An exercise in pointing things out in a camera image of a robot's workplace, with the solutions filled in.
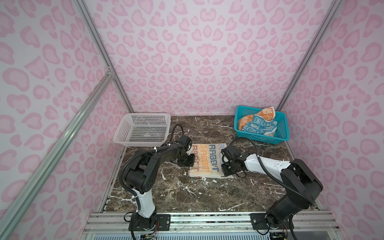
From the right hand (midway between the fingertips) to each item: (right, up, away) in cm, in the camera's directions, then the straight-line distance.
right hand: (224, 170), depth 89 cm
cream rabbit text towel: (-9, +5, +4) cm, 11 cm away
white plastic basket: (-56, +24, +21) cm, 65 cm away
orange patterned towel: (+34, +35, +18) cm, 52 cm away
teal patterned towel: (+29, +27, +21) cm, 45 cm away
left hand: (-18, +4, +4) cm, 19 cm away
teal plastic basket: (+41, +21, +11) cm, 47 cm away
